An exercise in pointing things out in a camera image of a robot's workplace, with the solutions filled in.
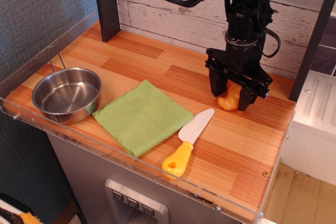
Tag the orange toy croissant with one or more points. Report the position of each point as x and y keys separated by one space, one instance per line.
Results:
x=231 y=101

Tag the yellow handled toy knife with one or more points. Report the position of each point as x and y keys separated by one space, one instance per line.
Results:
x=175 y=165

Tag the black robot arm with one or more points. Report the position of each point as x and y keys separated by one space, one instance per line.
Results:
x=247 y=21

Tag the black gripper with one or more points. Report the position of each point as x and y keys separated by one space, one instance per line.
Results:
x=239 y=63

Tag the silver toy fridge cabinet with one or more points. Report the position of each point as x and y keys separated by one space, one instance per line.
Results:
x=109 y=189

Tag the stainless steel pot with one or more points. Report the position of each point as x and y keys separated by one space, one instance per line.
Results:
x=68 y=95

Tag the white plastic appliance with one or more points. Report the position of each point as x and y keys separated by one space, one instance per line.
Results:
x=309 y=146

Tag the clear acrylic guard rail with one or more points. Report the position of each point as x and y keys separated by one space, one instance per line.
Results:
x=232 y=164

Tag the orange object bottom left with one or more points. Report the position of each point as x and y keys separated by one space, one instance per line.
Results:
x=28 y=218

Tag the green cloth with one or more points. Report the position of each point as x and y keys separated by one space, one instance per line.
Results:
x=142 y=118

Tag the right dark frame post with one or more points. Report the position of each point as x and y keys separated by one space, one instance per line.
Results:
x=312 y=47

